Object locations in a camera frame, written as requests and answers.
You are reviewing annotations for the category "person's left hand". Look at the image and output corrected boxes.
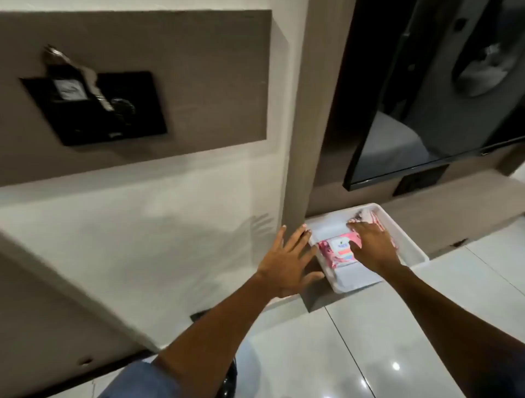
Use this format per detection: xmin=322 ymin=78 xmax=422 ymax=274
xmin=255 ymin=224 xmax=325 ymax=299

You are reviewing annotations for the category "person's right hand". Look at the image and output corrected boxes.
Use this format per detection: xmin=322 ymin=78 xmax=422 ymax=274
xmin=346 ymin=219 xmax=402 ymax=276

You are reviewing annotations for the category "person's left forearm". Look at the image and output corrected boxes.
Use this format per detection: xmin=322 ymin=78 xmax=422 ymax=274
xmin=152 ymin=271 xmax=288 ymax=398

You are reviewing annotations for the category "person's right forearm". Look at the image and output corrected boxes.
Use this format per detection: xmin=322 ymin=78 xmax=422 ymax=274
xmin=378 ymin=263 xmax=525 ymax=398

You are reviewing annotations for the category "pink packet with colourful label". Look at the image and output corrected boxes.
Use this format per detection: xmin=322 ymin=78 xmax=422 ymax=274
xmin=317 ymin=232 xmax=364 ymax=270

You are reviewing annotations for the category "white plastic tray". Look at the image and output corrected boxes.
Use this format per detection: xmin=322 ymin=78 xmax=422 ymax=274
xmin=305 ymin=203 xmax=430 ymax=294

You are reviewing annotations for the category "black round object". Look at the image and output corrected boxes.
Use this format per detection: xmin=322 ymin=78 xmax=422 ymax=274
xmin=218 ymin=356 xmax=239 ymax=398

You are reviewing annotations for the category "black flat screen television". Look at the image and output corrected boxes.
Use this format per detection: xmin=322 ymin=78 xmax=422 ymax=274
xmin=343 ymin=0 xmax=525 ymax=192

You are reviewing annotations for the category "blue sleeve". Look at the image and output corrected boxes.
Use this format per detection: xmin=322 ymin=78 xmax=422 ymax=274
xmin=98 ymin=361 xmax=182 ymax=398

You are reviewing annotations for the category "white card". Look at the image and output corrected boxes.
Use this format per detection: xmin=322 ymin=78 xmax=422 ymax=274
xmin=53 ymin=79 xmax=88 ymax=101

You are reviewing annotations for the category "black wall socket plate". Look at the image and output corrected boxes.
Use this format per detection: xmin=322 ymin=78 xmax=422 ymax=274
xmin=392 ymin=163 xmax=451 ymax=198

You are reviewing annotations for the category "black wall key holder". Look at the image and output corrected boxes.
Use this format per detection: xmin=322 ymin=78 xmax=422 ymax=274
xmin=19 ymin=71 xmax=168 ymax=147

